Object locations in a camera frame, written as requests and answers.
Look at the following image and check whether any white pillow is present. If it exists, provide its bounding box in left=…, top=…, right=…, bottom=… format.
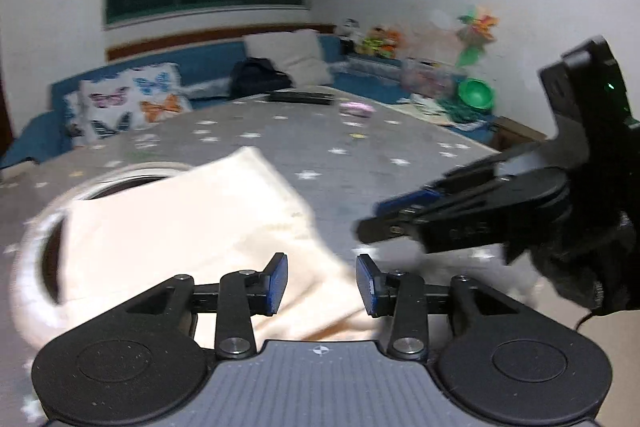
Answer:
left=242, top=29, right=335, bottom=88

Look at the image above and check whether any pile of plush toys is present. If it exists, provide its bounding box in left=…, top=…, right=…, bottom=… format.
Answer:
left=336, top=19, right=403, bottom=58

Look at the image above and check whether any flat black case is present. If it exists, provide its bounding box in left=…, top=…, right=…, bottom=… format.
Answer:
left=269, top=90, right=335, bottom=106

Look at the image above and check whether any blue padded headboard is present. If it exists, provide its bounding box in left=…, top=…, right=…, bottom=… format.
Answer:
left=0, top=34, right=401, bottom=170

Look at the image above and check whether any butterfly-printed pillow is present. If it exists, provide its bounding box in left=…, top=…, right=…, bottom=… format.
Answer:
left=62, top=62, right=193, bottom=148

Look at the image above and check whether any green plastic bowl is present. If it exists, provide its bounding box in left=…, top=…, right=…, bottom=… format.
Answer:
left=457, top=78, right=496, bottom=112

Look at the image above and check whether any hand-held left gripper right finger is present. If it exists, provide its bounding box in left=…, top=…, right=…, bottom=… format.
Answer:
left=355, top=254, right=521, bottom=362

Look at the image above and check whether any black backpack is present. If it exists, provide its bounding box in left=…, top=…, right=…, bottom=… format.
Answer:
left=228, top=58, right=293, bottom=100

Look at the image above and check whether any colourful toy pinwheel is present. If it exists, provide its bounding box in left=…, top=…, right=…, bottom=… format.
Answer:
left=454, top=5, right=501, bottom=68

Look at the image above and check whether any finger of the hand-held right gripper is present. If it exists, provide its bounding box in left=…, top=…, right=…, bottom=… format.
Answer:
left=374, top=141, right=553, bottom=216
left=352, top=179, right=507, bottom=244

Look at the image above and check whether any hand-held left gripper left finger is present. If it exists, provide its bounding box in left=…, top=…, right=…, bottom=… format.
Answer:
left=125, top=253, right=289, bottom=360

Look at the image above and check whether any grey star-printed bed sheet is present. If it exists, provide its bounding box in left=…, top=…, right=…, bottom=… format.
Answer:
left=0, top=86, right=640, bottom=427

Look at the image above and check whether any cream top garment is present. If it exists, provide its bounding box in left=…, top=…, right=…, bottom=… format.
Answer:
left=9, top=146, right=546, bottom=350

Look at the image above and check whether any clear plastic storage bin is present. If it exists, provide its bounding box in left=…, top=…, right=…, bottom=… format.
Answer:
left=400, top=57, right=463, bottom=100

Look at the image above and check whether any cardboard box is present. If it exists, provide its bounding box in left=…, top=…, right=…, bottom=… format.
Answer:
left=490, top=116, right=548, bottom=152

